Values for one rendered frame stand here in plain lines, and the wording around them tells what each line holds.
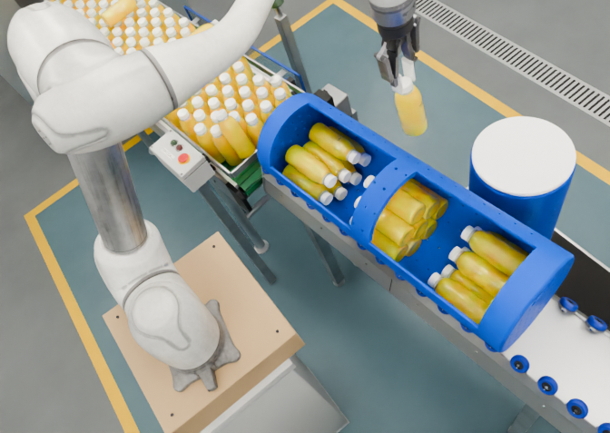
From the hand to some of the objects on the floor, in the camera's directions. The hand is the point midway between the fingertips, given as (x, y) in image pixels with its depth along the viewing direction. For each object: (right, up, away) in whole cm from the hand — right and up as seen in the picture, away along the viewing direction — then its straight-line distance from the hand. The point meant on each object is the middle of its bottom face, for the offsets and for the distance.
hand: (402, 76), depth 122 cm
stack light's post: (-6, -15, +165) cm, 166 cm away
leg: (+60, -120, +82) cm, 157 cm away
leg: (-6, -68, +133) cm, 149 cm away
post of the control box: (-40, -68, +142) cm, 162 cm away
